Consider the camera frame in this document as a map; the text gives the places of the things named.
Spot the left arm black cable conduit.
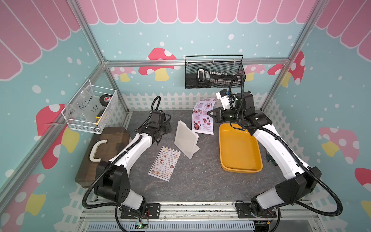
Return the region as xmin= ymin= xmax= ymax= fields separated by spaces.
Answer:
xmin=82 ymin=95 xmax=162 ymax=232

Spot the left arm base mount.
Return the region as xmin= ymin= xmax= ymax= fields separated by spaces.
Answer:
xmin=120 ymin=204 xmax=161 ymax=219

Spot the brown toolbox with white handle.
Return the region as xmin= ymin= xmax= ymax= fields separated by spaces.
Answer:
xmin=75 ymin=127 xmax=130 ymax=189

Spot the clear wall-mounted bin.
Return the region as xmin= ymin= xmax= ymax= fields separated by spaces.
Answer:
xmin=61 ymin=80 xmax=122 ymax=134

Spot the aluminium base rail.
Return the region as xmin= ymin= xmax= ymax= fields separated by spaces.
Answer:
xmin=78 ymin=201 xmax=319 ymax=225

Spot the white acrylic menu holder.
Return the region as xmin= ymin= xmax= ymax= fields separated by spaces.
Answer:
xmin=174 ymin=120 xmax=200 ymax=159

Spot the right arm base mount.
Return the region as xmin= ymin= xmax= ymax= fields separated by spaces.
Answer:
xmin=234 ymin=201 xmax=277 ymax=219

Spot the black tape roll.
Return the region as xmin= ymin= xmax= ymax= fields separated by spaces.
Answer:
xmin=99 ymin=94 xmax=112 ymax=107

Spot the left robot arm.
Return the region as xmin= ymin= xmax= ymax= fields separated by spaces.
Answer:
xmin=94 ymin=110 xmax=172 ymax=216

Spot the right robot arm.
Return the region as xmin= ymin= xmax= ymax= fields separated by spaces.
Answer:
xmin=207 ymin=90 xmax=321 ymax=215

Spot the labelled plastic bag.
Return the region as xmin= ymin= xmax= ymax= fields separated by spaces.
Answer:
xmin=69 ymin=88 xmax=102 ymax=123

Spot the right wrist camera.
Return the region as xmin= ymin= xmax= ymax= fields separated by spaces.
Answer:
xmin=216 ymin=89 xmax=231 ymax=110

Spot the yellow black utility knife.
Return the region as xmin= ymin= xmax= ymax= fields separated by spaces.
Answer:
xmin=95 ymin=110 xmax=105 ymax=126

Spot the red special menu sheet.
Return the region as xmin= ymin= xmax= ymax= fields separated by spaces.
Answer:
xmin=191 ymin=98 xmax=217 ymax=135

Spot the yellow plastic tray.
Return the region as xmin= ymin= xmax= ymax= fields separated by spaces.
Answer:
xmin=219 ymin=123 xmax=263 ymax=174

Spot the black wire mesh basket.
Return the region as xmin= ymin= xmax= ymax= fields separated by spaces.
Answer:
xmin=184 ymin=55 xmax=245 ymax=89

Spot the yellow-header old menu sheet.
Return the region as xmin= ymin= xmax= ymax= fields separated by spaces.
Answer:
xmin=148 ymin=147 xmax=181 ymax=182

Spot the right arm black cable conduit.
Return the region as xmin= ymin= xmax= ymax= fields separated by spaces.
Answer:
xmin=227 ymin=73 xmax=343 ymax=217

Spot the socket set in basket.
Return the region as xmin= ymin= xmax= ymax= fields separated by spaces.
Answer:
xmin=196 ymin=68 xmax=243 ymax=86

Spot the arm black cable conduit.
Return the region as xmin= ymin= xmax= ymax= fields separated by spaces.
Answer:
xmin=227 ymin=73 xmax=343 ymax=217
xmin=82 ymin=95 xmax=162 ymax=232

